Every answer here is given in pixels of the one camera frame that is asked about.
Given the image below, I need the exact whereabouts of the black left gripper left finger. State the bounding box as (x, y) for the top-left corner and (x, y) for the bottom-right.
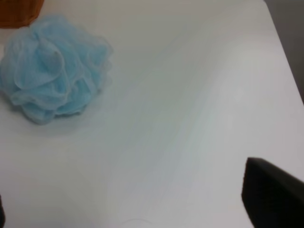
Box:
(0, 196), (5, 228)

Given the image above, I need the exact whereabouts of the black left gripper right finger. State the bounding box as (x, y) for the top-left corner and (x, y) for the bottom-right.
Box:
(241, 157), (304, 228)

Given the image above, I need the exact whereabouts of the orange woven basket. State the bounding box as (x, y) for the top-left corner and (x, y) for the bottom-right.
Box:
(0, 0), (44, 29)

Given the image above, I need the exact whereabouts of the blue mesh bath sponge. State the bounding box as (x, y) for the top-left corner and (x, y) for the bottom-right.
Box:
(0, 15), (112, 124)

